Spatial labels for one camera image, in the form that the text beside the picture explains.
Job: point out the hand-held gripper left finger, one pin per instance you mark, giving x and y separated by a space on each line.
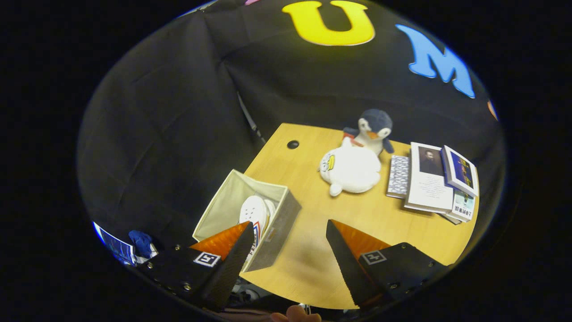
228 273

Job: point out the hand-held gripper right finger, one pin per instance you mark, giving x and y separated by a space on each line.
346 264

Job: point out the grey fabric storage box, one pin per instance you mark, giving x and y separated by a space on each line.
281 223

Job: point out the blue cloth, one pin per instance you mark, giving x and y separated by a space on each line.
140 241

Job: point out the white round plush toy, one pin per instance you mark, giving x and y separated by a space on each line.
353 170

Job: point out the grey patterned book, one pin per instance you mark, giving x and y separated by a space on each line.
398 176

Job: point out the white portrait cover book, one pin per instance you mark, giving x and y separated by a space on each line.
429 188

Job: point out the blue printed board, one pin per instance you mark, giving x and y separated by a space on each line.
114 246

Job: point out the teal cover book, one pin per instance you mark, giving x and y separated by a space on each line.
464 208

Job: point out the penguin plush toy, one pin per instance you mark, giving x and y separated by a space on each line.
375 125

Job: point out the blue cover book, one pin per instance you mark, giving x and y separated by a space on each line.
460 170

